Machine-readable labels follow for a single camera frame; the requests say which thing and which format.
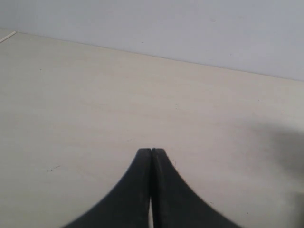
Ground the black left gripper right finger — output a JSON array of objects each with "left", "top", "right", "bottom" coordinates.
[{"left": 151, "top": 148, "right": 239, "bottom": 228}]

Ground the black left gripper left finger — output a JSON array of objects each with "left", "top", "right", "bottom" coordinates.
[{"left": 65, "top": 149, "right": 152, "bottom": 228}]

